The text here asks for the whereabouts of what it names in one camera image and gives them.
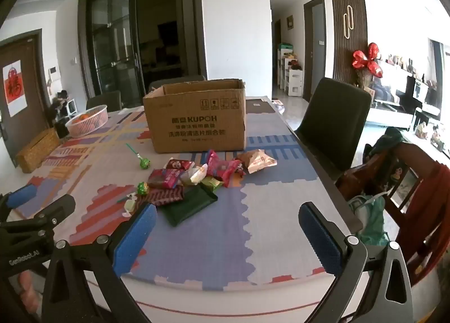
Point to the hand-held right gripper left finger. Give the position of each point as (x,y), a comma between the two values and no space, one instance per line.
(135,238)

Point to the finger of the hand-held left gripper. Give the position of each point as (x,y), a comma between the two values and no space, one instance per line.
(21,195)
(56,208)

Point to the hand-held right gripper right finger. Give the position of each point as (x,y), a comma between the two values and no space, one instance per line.
(318,235)

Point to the white candy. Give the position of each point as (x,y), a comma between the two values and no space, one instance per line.
(130,205)

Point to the green lollipop with short stick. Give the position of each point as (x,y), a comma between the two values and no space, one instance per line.
(142,188)

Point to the maroon striped snack packet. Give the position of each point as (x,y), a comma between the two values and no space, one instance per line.
(165,197)

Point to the dark green snack packet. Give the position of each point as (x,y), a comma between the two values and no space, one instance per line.
(186,208)

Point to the red snack packet brown picture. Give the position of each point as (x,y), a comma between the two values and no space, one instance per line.
(165,178)

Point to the green lollipop with long stick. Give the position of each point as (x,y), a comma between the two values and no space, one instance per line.
(144,163)

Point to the small red snack packet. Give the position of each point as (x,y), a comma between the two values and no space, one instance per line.
(177,164)

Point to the cream snack packet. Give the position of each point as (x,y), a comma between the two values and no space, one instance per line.
(197,174)

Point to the light green snack packet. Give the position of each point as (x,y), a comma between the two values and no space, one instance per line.
(211,183)

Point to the tan puffed snack packet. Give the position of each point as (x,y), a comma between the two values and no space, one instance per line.
(258,161)

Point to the bright red snack packet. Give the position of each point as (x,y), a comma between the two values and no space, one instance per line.
(232,171)

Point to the magenta snack packet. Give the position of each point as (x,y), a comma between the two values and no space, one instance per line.
(215,163)

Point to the brown cardboard box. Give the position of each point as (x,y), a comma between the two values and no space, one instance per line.
(197,126)

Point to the person's left hand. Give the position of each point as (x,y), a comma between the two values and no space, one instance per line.
(28,291)

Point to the woven wicker box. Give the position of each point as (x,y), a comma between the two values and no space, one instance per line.
(37,152)

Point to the teal bag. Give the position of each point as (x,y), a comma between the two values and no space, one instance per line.
(371,219)

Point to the patterned table cover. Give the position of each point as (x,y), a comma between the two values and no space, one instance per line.
(246,221)

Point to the black small object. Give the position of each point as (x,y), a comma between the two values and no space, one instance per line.
(62,130)

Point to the pink plastic basket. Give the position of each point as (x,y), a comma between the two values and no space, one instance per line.
(89,126)

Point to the oranges in basket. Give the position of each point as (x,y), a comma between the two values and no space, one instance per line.
(84,118)

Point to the wooden chair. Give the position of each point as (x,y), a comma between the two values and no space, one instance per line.
(400,182)

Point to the dark object on cabinet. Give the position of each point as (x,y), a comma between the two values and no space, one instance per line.
(59,103)

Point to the red and white door poster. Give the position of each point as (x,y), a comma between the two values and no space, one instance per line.
(14,89)

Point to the black dining chair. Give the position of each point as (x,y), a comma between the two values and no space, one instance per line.
(334,122)
(103,99)
(168,83)

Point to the red garment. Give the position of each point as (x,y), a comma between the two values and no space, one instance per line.
(432,210)

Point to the dark green garment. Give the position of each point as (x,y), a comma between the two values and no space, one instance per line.
(388,140)

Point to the dark brown entrance door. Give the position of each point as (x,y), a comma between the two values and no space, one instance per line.
(33,73)

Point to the white storage shelf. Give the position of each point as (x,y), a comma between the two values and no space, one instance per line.
(291,78)

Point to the black framed glass sliding door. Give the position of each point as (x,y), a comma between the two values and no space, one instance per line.
(112,45)

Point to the red foil balloon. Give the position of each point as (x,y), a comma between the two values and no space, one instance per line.
(365,59)

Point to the grey hallway door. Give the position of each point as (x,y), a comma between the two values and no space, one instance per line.
(316,48)

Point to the small framed picture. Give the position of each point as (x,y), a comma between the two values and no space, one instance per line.
(290,22)

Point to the dark slatted wall panel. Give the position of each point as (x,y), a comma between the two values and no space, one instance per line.
(337,55)

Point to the looped wall lamp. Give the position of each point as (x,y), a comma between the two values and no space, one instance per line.
(345,29)

